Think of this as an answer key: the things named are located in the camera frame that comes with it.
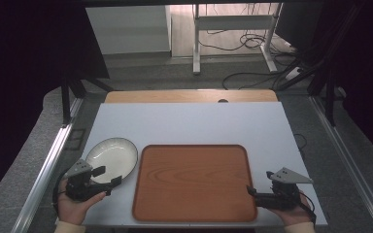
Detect white plate with dark rim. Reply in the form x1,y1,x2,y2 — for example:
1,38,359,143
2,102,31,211
85,137,139,184

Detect white cabinet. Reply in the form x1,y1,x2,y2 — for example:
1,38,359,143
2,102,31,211
85,4,173,56

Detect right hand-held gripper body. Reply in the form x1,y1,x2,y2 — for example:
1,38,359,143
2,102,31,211
254,167,315,211

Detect white power strip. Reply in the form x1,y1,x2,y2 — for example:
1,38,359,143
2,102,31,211
285,66,303,82

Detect black frame leg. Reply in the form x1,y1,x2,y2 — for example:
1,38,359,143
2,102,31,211
59,72,115,126
275,3,365,127

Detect black curtain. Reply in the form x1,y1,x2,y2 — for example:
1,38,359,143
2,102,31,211
317,0,373,168
0,0,111,210

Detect aluminium rail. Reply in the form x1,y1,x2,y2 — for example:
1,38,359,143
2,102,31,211
11,96,85,233
308,95,373,233

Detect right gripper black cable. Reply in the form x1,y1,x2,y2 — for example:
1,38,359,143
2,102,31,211
298,190,318,225

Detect brown wooden tray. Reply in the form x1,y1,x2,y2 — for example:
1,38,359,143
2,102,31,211
131,144,258,223

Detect black floor cables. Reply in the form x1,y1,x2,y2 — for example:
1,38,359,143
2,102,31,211
196,29,303,91

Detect person's left hand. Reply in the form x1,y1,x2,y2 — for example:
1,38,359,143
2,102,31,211
56,179,107,226

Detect person's right hand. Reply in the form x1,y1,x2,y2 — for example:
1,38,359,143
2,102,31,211
268,197,314,226

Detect white metal stand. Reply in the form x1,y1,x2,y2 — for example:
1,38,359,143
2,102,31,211
192,3,285,76

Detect wooden table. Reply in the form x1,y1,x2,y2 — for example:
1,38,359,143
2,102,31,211
104,89,279,104

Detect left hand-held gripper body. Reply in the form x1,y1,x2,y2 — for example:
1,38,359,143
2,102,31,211
63,158,113,202

